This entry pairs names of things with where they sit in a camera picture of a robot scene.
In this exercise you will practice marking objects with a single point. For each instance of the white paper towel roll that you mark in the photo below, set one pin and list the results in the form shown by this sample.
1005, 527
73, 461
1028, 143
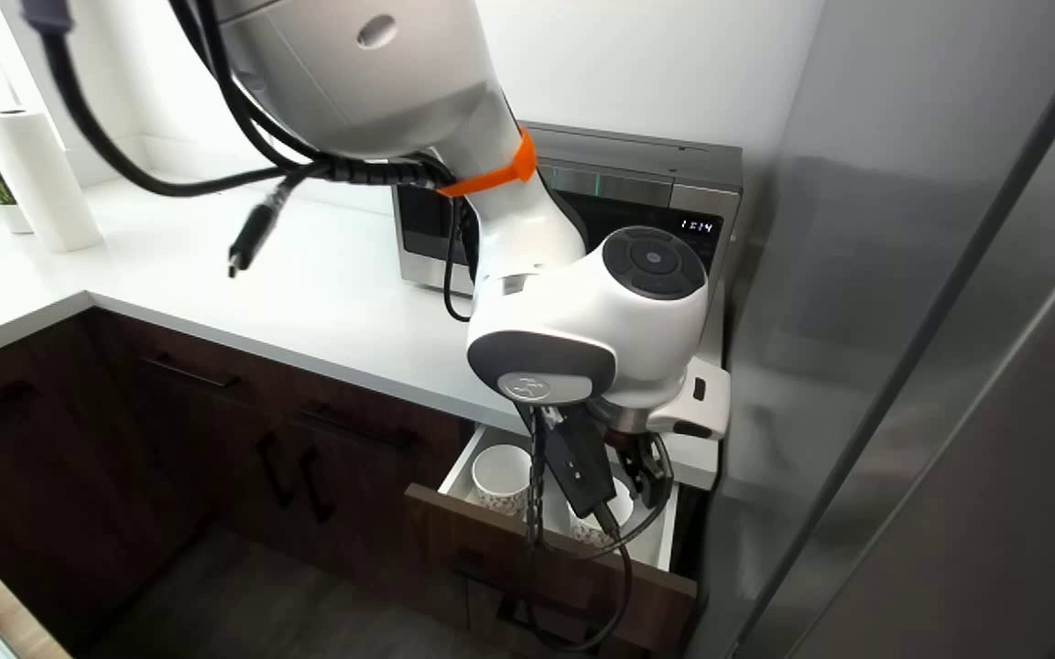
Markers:
44, 184

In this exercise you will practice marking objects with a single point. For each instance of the patterned paper cup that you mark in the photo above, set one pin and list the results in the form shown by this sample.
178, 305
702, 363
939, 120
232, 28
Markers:
498, 472

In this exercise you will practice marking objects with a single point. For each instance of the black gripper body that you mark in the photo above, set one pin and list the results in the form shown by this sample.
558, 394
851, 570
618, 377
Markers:
641, 459

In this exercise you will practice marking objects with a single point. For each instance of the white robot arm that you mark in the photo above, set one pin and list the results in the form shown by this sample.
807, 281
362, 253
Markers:
585, 337

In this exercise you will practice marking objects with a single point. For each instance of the dark wood cabinet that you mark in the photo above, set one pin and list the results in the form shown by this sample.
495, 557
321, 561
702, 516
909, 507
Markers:
122, 443

